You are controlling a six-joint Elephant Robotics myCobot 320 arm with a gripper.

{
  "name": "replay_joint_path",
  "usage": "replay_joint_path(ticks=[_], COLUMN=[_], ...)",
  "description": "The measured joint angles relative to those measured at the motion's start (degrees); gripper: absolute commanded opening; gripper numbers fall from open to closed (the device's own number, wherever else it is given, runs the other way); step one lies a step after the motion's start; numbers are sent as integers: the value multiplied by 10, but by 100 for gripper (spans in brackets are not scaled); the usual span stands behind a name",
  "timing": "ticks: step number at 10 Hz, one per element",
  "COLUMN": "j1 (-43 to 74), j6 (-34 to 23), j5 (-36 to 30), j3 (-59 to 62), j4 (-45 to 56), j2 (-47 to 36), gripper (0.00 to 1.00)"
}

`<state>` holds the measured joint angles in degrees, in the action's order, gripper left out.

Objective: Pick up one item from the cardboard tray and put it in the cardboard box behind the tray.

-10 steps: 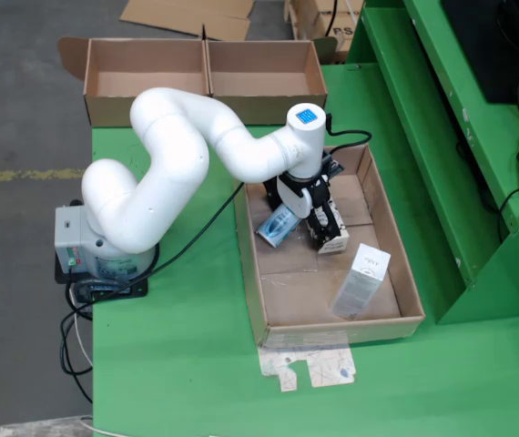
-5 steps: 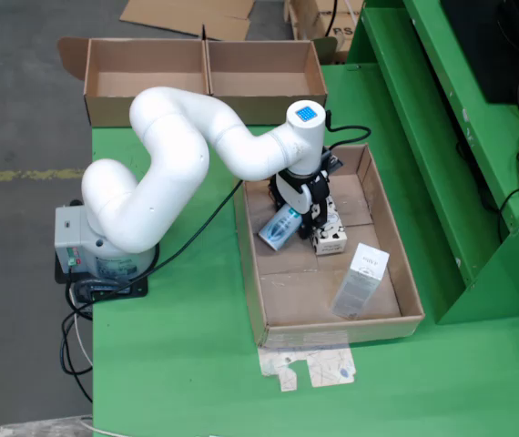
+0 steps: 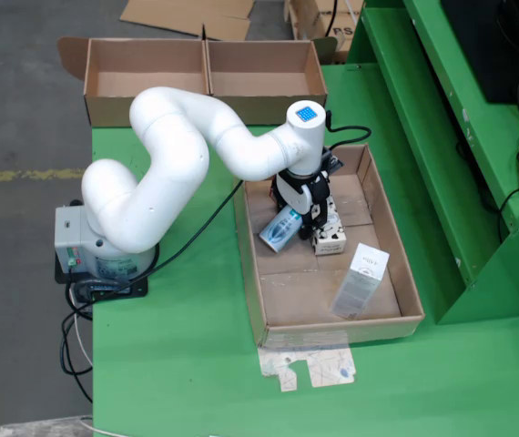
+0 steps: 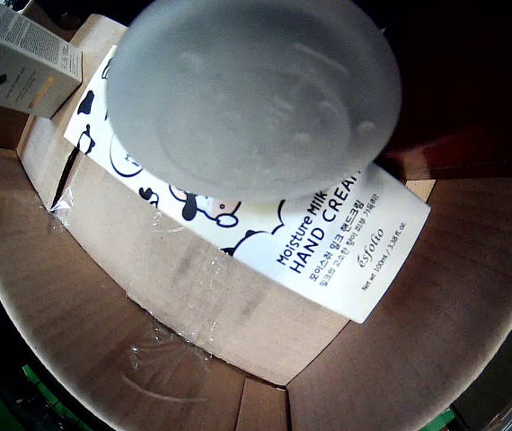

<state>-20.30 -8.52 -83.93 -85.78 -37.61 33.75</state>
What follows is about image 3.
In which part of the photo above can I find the small open cardboard box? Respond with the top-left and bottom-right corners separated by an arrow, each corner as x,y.
119,0 -> 257,42

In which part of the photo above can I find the cow print hand cream box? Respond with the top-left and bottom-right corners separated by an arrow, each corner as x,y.
310,194 -> 348,257

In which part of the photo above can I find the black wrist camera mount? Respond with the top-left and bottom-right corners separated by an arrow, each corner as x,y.
321,145 -> 346,172

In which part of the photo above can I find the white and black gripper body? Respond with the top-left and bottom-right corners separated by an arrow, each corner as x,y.
271,166 -> 332,216

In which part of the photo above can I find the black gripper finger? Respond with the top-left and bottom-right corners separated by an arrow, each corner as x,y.
313,198 -> 331,229
300,209 -> 318,241

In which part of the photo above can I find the green metal shelf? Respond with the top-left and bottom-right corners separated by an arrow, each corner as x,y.
345,0 -> 519,325

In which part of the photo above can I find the divided cardboard box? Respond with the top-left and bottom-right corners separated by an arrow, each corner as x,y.
56,35 -> 339,127

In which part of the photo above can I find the printed brown cardboard box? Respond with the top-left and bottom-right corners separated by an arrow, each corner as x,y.
284,0 -> 365,65

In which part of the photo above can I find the white cable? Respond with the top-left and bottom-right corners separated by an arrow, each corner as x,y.
75,313 -> 119,437

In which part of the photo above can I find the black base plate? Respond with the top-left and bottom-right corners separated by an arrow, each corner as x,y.
54,252 -> 149,302

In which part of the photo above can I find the grey controller box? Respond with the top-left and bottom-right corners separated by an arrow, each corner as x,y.
54,205 -> 95,274

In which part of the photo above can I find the frosted cap teal label bottle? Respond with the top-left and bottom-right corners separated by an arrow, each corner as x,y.
258,207 -> 304,254

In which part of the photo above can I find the shallow cardboard tray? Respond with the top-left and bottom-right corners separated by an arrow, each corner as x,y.
233,144 -> 426,350

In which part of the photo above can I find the black monitor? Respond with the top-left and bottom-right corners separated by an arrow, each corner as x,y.
439,0 -> 519,105

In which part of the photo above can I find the long black cable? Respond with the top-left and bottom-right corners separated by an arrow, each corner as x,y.
122,179 -> 245,292

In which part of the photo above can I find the flattened printed carton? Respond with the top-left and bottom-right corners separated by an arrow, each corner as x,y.
258,341 -> 358,393

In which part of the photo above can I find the black plug cable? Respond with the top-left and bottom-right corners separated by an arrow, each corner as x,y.
324,108 -> 373,149

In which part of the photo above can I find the tall white carton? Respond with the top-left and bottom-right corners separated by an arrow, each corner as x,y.
328,242 -> 391,321

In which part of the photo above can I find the black power cable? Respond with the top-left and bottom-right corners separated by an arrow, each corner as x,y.
60,295 -> 95,404

